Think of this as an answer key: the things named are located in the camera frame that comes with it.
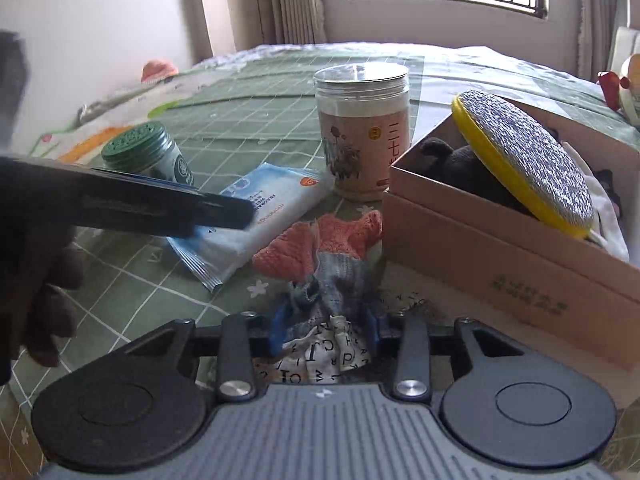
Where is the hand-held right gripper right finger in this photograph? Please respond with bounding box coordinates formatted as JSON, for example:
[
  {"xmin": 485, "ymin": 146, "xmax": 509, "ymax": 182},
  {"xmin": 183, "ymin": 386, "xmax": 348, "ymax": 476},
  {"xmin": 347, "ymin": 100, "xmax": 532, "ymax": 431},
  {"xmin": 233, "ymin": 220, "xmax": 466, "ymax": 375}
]
[{"xmin": 362, "ymin": 307, "xmax": 531, "ymax": 404}]

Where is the orange pink soft item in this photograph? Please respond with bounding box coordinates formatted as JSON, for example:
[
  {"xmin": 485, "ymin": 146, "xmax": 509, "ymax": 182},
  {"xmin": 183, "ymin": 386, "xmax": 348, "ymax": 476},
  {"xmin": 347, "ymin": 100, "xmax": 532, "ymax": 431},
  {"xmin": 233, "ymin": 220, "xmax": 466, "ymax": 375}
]
[{"xmin": 141, "ymin": 60, "xmax": 179, "ymax": 84}]

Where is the white padded headboard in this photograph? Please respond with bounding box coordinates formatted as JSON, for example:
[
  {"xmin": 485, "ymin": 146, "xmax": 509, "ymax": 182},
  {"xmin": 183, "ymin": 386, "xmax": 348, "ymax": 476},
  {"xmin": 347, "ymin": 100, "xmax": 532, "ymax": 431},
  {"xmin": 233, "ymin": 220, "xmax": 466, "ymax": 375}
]
[{"xmin": 612, "ymin": 25, "xmax": 640, "ymax": 63}]

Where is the white printed cloth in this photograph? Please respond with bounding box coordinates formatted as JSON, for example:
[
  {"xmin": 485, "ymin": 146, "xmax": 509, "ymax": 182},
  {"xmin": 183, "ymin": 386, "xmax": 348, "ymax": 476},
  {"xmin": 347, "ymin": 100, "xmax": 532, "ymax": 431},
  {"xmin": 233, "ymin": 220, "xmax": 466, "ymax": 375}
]
[{"xmin": 255, "ymin": 314, "xmax": 375, "ymax": 386}]

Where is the dark plush toy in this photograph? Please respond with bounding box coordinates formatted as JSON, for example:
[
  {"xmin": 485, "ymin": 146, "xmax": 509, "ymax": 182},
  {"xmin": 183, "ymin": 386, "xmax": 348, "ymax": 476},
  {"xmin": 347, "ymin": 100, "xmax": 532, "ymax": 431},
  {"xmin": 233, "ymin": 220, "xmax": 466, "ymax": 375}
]
[{"xmin": 417, "ymin": 137, "xmax": 532, "ymax": 217}]

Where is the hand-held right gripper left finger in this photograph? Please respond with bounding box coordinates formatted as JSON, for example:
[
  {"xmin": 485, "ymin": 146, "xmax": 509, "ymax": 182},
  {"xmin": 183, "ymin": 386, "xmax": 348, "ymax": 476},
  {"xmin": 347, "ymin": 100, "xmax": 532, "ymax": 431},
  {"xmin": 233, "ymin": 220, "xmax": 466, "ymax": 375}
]
[{"xmin": 120, "ymin": 305, "xmax": 292, "ymax": 404}]

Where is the orange and grey knitted sock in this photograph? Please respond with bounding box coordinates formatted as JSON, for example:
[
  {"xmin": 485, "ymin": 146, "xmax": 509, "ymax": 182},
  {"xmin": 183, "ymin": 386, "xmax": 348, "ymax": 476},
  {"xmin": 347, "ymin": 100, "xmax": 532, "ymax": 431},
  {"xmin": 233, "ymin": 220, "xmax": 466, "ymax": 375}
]
[{"xmin": 252, "ymin": 210, "xmax": 385, "ymax": 343}]

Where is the clear jar with beige label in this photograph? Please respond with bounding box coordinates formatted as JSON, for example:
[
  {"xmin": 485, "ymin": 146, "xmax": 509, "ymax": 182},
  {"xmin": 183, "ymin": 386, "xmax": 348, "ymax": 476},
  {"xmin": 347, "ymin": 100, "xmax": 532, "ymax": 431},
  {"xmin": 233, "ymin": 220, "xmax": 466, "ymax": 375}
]
[{"xmin": 313, "ymin": 62, "xmax": 412, "ymax": 201}]

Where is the green checked bed sheet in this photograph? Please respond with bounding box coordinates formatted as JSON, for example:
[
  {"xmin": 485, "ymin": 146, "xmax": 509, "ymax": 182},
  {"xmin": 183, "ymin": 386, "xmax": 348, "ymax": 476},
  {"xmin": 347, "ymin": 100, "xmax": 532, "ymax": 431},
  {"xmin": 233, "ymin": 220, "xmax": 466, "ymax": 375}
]
[{"xmin": 0, "ymin": 42, "xmax": 640, "ymax": 480}]

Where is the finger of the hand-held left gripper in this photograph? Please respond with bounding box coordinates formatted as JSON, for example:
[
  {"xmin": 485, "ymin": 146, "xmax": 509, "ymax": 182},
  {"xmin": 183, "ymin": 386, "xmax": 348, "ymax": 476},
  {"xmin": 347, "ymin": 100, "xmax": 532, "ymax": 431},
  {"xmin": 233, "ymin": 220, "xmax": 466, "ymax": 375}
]
[{"xmin": 75, "ymin": 162, "xmax": 257, "ymax": 239}]

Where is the red toy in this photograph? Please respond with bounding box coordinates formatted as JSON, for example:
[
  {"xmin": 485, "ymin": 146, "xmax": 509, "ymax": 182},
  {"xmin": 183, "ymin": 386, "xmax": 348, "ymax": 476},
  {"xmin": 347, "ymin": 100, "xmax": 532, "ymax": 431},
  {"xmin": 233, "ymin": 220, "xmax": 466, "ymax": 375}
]
[{"xmin": 597, "ymin": 70, "xmax": 624, "ymax": 111}]

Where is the green lidded glass jar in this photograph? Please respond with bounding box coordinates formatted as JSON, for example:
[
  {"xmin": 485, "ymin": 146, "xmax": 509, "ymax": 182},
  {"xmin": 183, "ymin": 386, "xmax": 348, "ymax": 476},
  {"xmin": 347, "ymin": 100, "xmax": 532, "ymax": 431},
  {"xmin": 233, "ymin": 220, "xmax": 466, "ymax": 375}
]
[{"xmin": 101, "ymin": 122, "xmax": 196, "ymax": 192}]

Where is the pink cardboard box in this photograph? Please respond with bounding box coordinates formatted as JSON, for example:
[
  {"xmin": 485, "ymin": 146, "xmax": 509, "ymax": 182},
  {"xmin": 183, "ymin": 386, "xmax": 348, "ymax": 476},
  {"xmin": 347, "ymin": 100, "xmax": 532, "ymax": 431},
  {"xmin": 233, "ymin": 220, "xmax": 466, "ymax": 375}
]
[{"xmin": 382, "ymin": 92, "xmax": 640, "ymax": 373}]

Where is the white ribbed sock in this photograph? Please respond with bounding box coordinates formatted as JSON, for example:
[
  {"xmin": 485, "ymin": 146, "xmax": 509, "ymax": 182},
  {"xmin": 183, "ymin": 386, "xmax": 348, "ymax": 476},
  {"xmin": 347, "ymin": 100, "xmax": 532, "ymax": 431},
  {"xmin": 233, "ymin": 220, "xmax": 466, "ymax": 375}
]
[{"xmin": 560, "ymin": 140, "xmax": 632, "ymax": 263}]

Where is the person's left hand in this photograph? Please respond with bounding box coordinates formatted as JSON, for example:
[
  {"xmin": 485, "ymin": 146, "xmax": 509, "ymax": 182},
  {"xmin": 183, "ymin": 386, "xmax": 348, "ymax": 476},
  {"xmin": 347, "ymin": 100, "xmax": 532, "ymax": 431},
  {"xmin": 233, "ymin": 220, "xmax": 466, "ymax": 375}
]
[{"xmin": 0, "ymin": 232, "xmax": 87, "ymax": 386}]

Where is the yellow rimmed round pad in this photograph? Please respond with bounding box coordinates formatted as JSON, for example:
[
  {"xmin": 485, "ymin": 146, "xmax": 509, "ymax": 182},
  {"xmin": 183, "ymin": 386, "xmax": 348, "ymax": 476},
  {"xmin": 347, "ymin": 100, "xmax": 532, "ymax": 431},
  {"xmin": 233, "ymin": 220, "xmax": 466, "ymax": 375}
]
[{"xmin": 451, "ymin": 90, "xmax": 596, "ymax": 240}]

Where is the beige curtain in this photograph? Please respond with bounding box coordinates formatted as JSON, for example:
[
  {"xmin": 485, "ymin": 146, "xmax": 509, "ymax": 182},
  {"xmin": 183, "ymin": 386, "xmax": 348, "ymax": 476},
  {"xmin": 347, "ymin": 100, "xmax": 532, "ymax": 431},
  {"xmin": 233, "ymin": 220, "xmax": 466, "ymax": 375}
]
[
  {"xmin": 172, "ymin": 0, "xmax": 328, "ymax": 61},
  {"xmin": 575, "ymin": 0, "xmax": 627, "ymax": 79}
]

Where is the blue white wet wipes pack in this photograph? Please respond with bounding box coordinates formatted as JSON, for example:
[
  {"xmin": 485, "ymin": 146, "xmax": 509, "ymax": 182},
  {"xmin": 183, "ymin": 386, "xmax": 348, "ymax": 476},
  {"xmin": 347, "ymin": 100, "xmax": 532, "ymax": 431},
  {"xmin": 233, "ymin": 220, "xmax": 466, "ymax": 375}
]
[{"xmin": 167, "ymin": 162, "xmax": 334, "ymax": 294}]

